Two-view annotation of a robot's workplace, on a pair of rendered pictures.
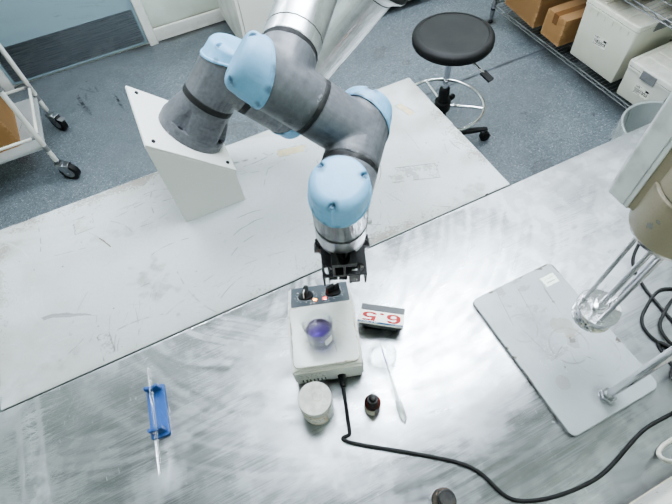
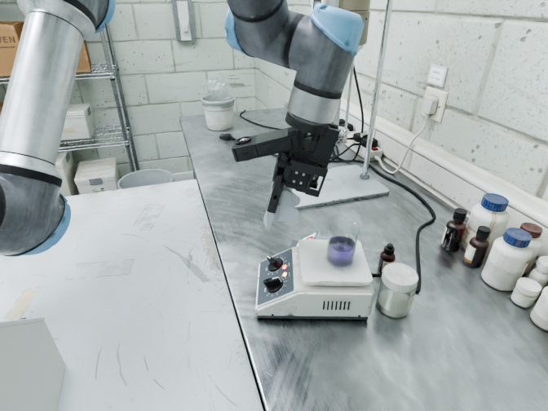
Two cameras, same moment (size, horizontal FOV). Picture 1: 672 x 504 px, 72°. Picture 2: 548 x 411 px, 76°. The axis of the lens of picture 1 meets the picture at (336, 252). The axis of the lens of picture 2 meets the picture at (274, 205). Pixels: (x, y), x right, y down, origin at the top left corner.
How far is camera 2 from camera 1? 0.78 m
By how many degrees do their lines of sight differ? 64
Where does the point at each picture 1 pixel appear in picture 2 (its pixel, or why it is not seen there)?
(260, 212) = (107, 346)
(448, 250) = (242, 212)
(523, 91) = not seen: hidden behind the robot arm
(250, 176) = not seen: hidden behind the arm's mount
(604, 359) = (342, 174)
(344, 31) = (64, 68)
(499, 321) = (312, 199)
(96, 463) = not seen: outside the picture
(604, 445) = (391, 185)
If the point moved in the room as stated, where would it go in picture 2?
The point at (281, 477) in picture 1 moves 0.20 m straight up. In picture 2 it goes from (469, 342) to (510, 245)
